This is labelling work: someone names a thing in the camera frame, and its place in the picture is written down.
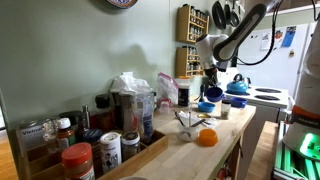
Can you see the glass jar with black lid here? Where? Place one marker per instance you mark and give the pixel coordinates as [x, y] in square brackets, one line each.
[226, 111]

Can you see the white paper on refrigerator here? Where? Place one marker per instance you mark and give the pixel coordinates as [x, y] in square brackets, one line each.
[266, 41]

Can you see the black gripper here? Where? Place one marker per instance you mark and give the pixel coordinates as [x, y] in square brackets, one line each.
[212, 75]

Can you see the red printed paper on refrigerator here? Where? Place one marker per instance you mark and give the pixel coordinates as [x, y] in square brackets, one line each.
[278, 35]

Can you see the wooden wall spice rack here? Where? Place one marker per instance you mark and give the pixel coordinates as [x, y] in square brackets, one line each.
[180, 63]
[182, 26]

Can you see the blue paper on refrigerator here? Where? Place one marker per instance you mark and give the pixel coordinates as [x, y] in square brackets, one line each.
[288, 38]

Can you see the wooden organizer tray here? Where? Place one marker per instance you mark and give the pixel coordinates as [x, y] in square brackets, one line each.
[146, 153]

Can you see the dark bottle with black cap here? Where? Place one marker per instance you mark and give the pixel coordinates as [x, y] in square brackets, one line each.
[103, 118]

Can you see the tall glass grinder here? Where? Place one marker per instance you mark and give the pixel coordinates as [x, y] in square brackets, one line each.
[127, 111]

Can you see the jar with white Vietnam label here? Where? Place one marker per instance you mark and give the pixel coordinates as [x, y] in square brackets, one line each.
[30, 133]

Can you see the jar with blue lid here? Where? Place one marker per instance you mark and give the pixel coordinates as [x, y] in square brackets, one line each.
[92, 136]

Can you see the jar with red lid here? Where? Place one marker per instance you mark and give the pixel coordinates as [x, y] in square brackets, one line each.
[78, 160]

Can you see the black stove burner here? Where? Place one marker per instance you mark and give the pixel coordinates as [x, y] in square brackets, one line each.
[266, 97]
[246, 93]
[268, 90]

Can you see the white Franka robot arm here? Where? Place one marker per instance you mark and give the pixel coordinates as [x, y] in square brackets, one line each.
[233, 36]

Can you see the clear glass jar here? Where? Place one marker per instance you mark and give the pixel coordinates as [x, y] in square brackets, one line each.
[50, 131]

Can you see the orange fruit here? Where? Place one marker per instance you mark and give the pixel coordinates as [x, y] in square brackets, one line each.
[208, 138]

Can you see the small container with pink lid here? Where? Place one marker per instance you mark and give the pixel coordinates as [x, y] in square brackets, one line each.
[164, 107]

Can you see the brown bottle with white cap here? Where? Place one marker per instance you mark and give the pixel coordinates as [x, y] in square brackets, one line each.
[65, 136]

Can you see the white refrigerator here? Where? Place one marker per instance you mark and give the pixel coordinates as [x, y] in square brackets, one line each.
[276, 66]

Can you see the slim metal shaker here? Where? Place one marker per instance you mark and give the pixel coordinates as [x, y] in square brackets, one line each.
[86, 116]

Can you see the white stove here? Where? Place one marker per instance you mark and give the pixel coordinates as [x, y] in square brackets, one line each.
[266, 113]

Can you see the yellow fridge magnet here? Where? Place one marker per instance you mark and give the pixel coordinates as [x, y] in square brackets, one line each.
[291, 53]

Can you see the clear glass bowl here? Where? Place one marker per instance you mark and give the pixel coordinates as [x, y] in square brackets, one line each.
[188, 133]

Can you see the spice jar with silver lid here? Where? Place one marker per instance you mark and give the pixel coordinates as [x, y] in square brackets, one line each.
[130, 146]

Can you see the clear package with blue label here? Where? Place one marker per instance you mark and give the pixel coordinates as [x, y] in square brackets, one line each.
[146, 123]

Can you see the robot stand with green light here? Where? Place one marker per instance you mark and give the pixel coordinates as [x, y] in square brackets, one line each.
[293, 160]

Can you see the gold measuring cup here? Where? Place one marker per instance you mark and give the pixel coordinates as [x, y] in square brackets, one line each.
[203, 116]

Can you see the decorative wall plate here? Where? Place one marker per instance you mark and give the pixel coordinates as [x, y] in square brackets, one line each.
[121, 3]

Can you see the crumpled white plastic bag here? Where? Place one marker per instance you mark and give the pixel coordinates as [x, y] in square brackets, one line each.
[128, 83]

